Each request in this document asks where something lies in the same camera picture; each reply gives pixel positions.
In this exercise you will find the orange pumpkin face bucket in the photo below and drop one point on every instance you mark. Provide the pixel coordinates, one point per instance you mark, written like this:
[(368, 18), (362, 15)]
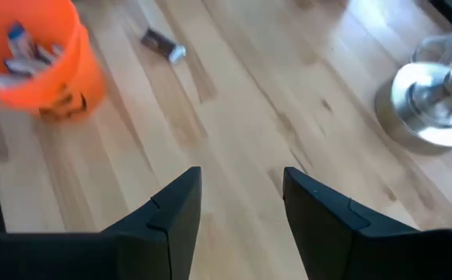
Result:
[(78, 70)]

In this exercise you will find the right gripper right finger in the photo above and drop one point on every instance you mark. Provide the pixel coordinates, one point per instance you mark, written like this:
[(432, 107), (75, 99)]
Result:
[(326, 237)]

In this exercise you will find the brown Hershey's chocolate bar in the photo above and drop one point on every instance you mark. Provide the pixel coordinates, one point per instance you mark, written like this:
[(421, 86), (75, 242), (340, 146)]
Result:
[(163, 44)]

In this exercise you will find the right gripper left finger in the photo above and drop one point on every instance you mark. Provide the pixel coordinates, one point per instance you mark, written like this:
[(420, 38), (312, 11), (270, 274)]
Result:
[(167, 237)]

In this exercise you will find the silver lamp with white shade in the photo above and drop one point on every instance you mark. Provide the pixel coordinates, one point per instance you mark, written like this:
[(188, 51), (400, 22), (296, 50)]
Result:
[(432, 105)]

